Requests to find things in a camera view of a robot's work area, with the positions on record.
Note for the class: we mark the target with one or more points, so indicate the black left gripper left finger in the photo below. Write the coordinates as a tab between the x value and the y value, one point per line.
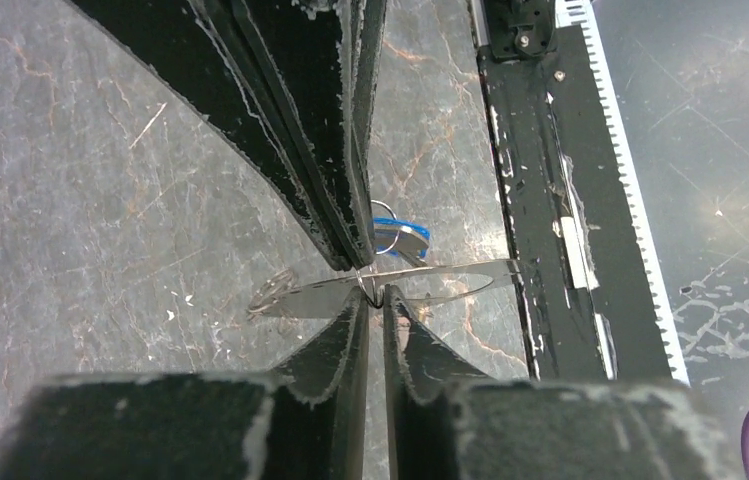
301	419

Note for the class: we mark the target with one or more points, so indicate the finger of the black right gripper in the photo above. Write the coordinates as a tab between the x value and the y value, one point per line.
197	50
320	62

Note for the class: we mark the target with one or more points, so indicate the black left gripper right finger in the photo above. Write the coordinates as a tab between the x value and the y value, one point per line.
449	420

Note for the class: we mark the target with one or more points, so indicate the blue tagged key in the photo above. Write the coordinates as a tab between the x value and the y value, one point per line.
405	240

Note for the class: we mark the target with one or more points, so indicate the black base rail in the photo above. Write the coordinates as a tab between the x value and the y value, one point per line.
585	308

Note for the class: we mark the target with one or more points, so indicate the white toothed cable duct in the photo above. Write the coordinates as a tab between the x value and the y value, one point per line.
581	13

